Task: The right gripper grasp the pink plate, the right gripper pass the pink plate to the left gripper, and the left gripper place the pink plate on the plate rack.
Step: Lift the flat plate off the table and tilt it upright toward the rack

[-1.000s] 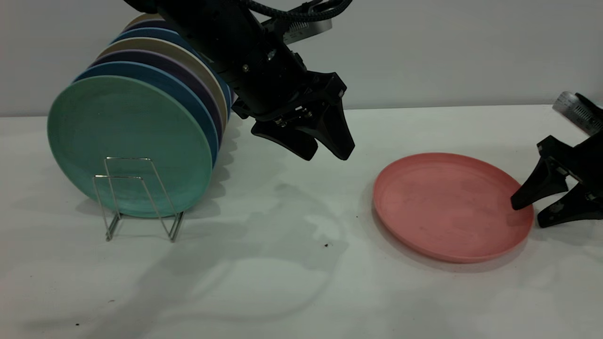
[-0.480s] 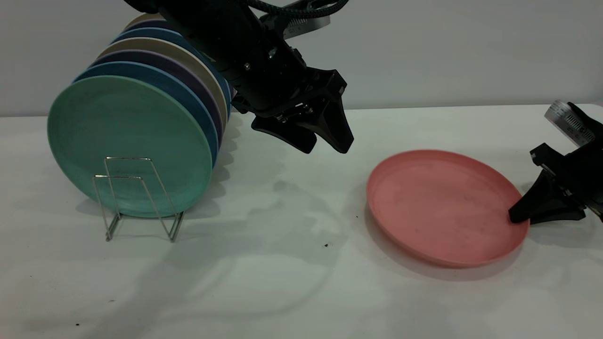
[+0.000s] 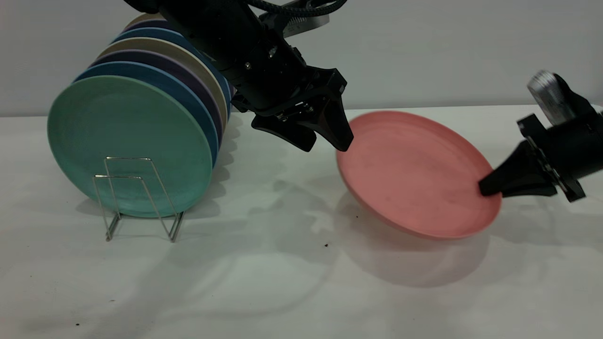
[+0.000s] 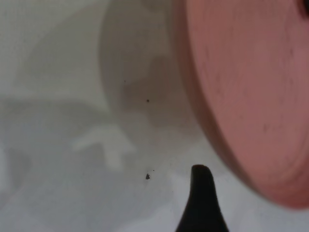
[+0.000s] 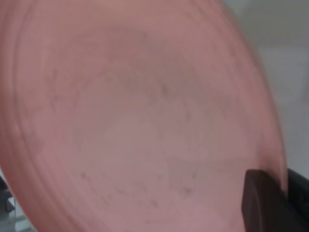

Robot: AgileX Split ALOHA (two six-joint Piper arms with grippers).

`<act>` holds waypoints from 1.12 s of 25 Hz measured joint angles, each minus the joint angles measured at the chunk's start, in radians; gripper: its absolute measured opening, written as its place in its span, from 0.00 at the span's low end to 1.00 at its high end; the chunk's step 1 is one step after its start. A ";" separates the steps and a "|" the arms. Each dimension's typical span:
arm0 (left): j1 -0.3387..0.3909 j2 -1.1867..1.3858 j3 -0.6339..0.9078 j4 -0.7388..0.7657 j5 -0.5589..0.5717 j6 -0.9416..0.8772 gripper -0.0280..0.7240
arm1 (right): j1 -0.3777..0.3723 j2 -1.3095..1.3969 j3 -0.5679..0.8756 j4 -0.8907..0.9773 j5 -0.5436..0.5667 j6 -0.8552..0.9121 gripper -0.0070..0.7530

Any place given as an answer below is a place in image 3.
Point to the pink round plate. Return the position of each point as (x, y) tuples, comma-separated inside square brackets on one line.
[(414, 174)]

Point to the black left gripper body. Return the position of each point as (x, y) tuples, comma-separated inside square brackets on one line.
[(273, 80)]

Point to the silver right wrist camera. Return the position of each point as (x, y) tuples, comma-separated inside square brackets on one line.
[(549, 96)]

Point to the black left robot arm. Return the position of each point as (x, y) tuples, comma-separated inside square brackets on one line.
[(207, 23)]

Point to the green round plate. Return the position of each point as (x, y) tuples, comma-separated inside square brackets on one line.
[(127, 146)]

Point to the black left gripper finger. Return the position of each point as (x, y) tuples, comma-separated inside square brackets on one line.
[(287, 132), (334, 125)]

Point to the dark purple round plate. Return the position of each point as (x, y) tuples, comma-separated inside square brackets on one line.
[(160, 60), (146, 23)]

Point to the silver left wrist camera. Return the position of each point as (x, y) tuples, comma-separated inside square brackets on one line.
[(308, 24)]

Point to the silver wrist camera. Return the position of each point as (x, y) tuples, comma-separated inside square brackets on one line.
[(549, 96), (308, 24)]

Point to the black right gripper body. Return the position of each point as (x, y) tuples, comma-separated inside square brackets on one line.
[(574, 150)]

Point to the blue round plate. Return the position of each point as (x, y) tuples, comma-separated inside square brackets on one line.
[(155, 75), (155, 34)]

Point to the beige round plate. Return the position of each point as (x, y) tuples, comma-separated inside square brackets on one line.
[(143, 17), (155, 44)]

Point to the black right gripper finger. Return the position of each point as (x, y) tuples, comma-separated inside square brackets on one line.
[(523, 176)]

